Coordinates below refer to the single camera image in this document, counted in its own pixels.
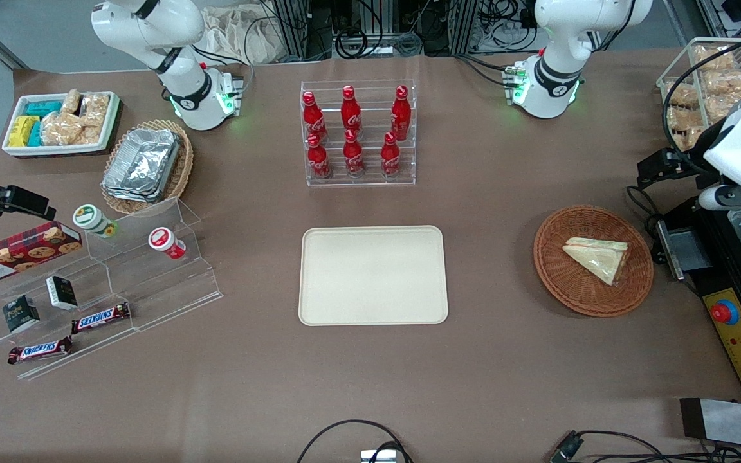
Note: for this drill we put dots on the beige plastic tray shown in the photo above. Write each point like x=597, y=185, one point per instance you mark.
x=370, y=276

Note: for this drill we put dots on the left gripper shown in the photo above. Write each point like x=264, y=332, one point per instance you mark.
x=684, y=163

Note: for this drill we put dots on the red tartan cookie box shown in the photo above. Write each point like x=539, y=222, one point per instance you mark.
x=17, y=254

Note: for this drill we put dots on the red cola bottle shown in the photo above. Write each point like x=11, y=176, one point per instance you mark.
x=353, y=157
x=390, y=157
x=313, y=119
x=350, y=112
x=401, y=116
x=318, y=161

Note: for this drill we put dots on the stack of foil containers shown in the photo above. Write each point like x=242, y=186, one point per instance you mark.
x=142, y=164

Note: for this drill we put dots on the red emergency stop button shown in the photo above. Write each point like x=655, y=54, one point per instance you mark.
x=724, y=312

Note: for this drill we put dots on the brown chocolate bar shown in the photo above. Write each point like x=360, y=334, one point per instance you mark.
x=39, y=350
x=100, y=318

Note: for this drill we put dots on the grey flat sheet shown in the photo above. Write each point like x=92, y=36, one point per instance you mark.
x=731, y=421

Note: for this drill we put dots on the round brown wicker basket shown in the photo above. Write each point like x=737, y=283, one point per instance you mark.
x=570, y=283

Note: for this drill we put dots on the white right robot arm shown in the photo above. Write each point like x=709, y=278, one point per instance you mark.
x=184, y=77

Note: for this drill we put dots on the green lid yogurt cup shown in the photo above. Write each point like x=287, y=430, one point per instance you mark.
x=91, y=218

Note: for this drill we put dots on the teal snack pack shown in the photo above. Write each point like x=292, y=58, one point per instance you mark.
x=44, y=107
x=35, y=135

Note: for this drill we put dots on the clear acrylic stepped display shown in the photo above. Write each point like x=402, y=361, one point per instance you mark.
x=152, y=289

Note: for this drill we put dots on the clear bag of crackers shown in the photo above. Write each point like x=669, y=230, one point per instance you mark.
x=60, y=130
x=95, y=109
x=71, y=101

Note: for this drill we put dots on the yellow snack pack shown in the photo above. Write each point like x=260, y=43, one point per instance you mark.
x=22, y=130

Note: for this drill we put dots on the wrapped pastry pack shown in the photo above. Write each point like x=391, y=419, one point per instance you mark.
x=724, y=106
x=727, y=82
x=682, y=118
x=686, y=138
x=714, y=58
x=680, y=95

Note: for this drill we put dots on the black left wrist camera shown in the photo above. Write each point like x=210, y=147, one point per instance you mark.
x=698, y=151

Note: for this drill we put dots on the oval light wicker basket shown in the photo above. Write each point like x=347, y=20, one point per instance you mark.
x=181, y=173

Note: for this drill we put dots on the cream cloth bag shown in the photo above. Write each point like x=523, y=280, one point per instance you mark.
x=242, y=35

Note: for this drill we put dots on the triangular sandwich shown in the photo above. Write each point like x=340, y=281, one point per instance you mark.
x=599, y=257

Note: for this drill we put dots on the clear acrylic bottle rack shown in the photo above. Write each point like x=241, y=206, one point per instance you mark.
x=370, y=182

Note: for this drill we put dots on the small black box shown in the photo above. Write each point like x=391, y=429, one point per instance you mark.
x=20, y=314
x=62, y=292

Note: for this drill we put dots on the black machine with yellow panel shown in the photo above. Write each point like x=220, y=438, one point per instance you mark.
x=724, y=276

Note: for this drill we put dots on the red lid yogurt cup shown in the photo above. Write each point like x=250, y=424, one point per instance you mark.
x=164, y=241

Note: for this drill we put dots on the white rectangular snack bin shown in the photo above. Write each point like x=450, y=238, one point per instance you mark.
x=17, y=149

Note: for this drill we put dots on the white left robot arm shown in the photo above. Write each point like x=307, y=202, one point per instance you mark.
x=557, y=64

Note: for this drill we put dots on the small metal bracket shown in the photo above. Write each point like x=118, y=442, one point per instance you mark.
x=380, y=457

